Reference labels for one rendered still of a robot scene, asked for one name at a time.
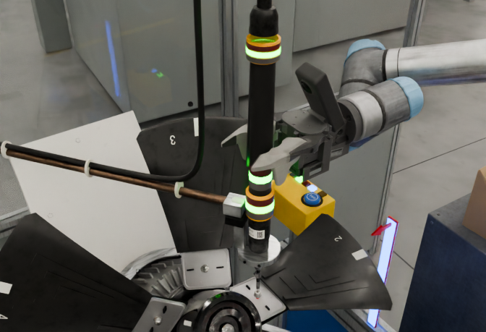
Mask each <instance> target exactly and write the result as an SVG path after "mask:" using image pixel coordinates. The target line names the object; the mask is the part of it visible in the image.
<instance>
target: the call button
mask: <svg viewBox="0 0 486 332"><path fill-rule="evenodd" d="M304 201H305V202H306V203H307V204H310V205H317V204H318V203H319V202H320V196H319V195H318V194H317V193H314V192H309V193H307V194H306V195H305V196H304Z"/></svg>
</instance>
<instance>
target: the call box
mask: <svg viewBox="0 0 486 332"><path fill-rule="evenodd" d="M290 173H292V172H290ZM290 173H288V174H287V177H286V181H285V182H284V183H283V184H282V185H281V186H277V185H276V184H275V182H274V180H273V181H272V185H271V186H272V187H273V188H274V191H275V197H274V213H273V215H274V216H275V217H276V218H277V219H278V220H279V221H280V222H281V223H283V224H284V225H285V226H286V227H288V228H289V229H290V230H291V231H292V232H294V233H295V234H296V235H297V236H299V235H300V234H301V233H302V232H303V231H304V230H305V229H306V228H307V227H308V226H309V225H310V224H311V223H312V222H313V221H314V220H315V219H316V218H317V217H318V216H319V215H320V214H321V213H324V214H328V215H329V216H331V217H332V218H333V214H334V208H335V202H336V201H335V200H334V199H333V198H332V197H331V196H329V195H328V194H327V195H326V196H325V197H320V202H319V203H318V204H317V205H310V204H307V203H306V202H305V201H304V196H305V195H306V194H307V193H309V192H311V191H310V190H309V189H308V187H305V186H304V185H302V182H298V181H297V180H296V177H295V178H293V177H292V176H290ZM308 182H310V181H309V180H308ZM310 183H311V185H314V184H313V183H312V182H310ZM311 185H310V186H311ZM314 186H315V185H314ZM315 187H317V186H315ZM320 191H322V190H321V189H320V188H318V187H317V189H316V190H315V191H313V192H314V193H318V192H320Z"/></svg>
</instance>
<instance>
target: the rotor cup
mask: <svg viewBox="0 0 486 332"><path fill-rule="evenodd" d="M216 289H219V290H225V289H224V288H212V289H192V290H185V287H184V285H183V286H180V287H179V288H178V289H177V290H175V291H174V292H173V293H172V294H171V295H170V297H169V298H171V299H177V300H181V301H186V302H188V304H187V306H186V310H185V311H184V312H183V314H182V316H181V317H180V319H179V320H178V321H177V323H176V325H175V326H174V327H173V329H172V330H171V332H222V328H223V326H224V325H226V324H232V325H233V327H234V332H262V322H261V319H260V314H259V312H258V310H257V308H256V306H255V305H254V304H253V303H252V302H251V301H250V300H249V299H248V298H247V297H246V296H244V295H243V294H240V293H239V292H236V291H226V290H225V291H214V290H216ZM185 320H187V321H190V322H192V324H191V327H190V326H188V325H184V321H185Z"/></svg>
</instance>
